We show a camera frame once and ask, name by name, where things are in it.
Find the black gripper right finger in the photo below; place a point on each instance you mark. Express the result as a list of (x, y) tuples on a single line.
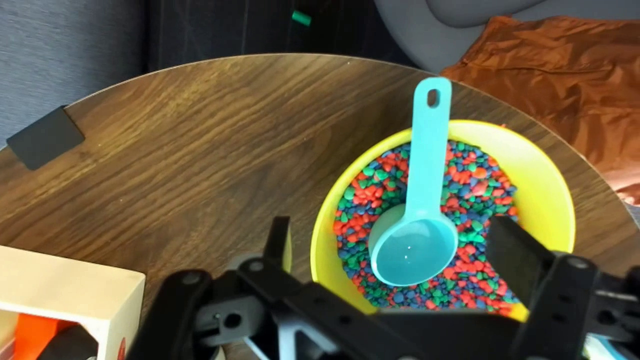
[(573, 307)]

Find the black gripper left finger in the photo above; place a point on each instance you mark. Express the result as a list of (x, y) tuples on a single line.
[(281, 313)]

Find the yellow plastic bowl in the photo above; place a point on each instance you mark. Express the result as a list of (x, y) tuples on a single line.
[(541, 192)]

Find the multicolored gravel pile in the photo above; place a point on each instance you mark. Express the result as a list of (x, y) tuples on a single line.
[(481, 180)]

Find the round dark wood table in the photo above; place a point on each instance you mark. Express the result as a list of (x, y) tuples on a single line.
[(201, 147)]

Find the light wooden box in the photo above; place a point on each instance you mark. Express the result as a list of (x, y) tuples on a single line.
[(73, 281)]

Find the dark grey round object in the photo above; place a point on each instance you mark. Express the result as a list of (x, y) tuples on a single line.
[(71, 345)]

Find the orange crumpled jacket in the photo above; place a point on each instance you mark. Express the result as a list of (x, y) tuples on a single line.
[(566, 86)]

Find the small orange cup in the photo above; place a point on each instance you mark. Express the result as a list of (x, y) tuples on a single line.
[(36, 337)]

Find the black table edge clip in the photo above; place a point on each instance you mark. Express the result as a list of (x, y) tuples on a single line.
[(44, 136)]

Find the small green object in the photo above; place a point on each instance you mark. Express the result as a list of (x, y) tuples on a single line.
[(300, 18)]

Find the grey upholstered chair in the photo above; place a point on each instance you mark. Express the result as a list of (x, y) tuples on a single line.
[(426, 27)]

